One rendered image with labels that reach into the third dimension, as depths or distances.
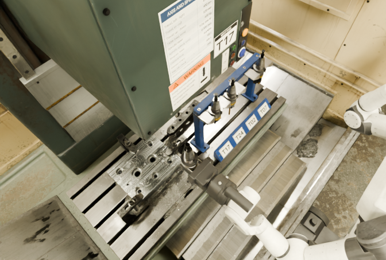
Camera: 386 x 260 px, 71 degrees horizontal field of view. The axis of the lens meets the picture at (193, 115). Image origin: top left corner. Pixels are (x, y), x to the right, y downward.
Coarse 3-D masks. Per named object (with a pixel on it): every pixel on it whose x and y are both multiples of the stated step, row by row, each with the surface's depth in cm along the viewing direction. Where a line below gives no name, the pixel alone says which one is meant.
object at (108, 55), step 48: (48, 0) 51; (96, 0) 40; (144, 0) 46; (240, 0) 70; (48, 48) 84; (96, 48) 50; (144, 48) 53; (96, 96) 79; (144, 96) 62; (192, 96) 80
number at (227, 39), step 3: (231, 30) 75; (234, 30) 76; (228, 33) 74; (231, 33) 76; (234, 33) 77; (225, 36) 74; (228, 36) 75; (231, 36) 77; (234, 36) 78; (225, 39) 75; (228, 39) 76; (231, 39) 78; (225, 42) 76; (228, 42) 77; (225, 45) 77; (222, 48) 77
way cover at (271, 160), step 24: (264, 144) 163; (240, 168) 152; (264, 168) 154; (288, 168) 157; (264, 192) 147; (192, 216) 141; (216, 216) 141; (264, 216) 139; (168, 240) 137; (192, 240) 135; (216, 240) 135; (240, 240) 135
